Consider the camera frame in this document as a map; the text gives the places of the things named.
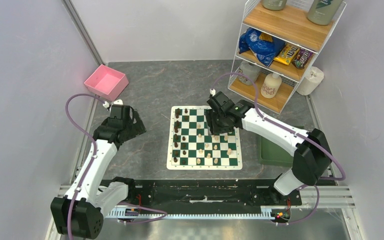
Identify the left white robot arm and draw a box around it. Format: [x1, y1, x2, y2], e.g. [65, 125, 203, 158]
[50, 100, 146, 240]

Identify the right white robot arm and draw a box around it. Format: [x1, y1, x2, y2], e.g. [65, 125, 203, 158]
[205, 89, 332, 205]

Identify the dark chess rook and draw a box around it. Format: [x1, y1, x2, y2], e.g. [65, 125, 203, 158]
[175, 108, 182, 116]

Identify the green white chess mat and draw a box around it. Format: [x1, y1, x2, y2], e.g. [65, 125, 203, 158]
[166, 105, 243, 171]

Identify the pink plastic bin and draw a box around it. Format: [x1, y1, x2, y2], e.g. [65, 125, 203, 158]
[84, 64, 129, 102]

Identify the grey jar with lettering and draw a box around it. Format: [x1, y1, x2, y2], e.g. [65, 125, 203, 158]
[237, 60, 261, 86]

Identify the cream soap bottle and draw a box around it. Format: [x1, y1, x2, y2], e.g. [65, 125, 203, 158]
[260, 72, 282, 99]

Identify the green plastic tray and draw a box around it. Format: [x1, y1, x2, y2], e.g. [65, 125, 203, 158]
[255, 125, 304, 168]

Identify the blue snack bag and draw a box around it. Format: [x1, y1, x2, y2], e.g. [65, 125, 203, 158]
[238, 27, 286, 67]

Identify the yellow candy bag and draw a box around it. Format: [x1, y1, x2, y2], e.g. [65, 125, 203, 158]
[273, 43, 301, 66]

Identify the white paper towel roll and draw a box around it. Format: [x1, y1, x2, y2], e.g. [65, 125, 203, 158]
[296, 66, 325, 96]

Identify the brown candy bag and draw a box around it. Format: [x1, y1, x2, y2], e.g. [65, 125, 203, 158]
[292, 48, 314, 69]

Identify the green bottle top left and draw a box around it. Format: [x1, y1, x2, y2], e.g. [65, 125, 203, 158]
[262, 0, 287, 11]

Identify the green bottle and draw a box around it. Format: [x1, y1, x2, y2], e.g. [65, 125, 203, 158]
[262, 0, 287, 11]
[307, 0, 343, 26]

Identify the green bottle top right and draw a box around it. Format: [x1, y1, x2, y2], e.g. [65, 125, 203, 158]
[307, 0, 343, 26]

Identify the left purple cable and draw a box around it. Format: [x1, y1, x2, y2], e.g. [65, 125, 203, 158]
[65, 93, 168, 240]

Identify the white wire wooden shelf rack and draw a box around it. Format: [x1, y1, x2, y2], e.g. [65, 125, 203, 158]
[228, 0, 346, 113]

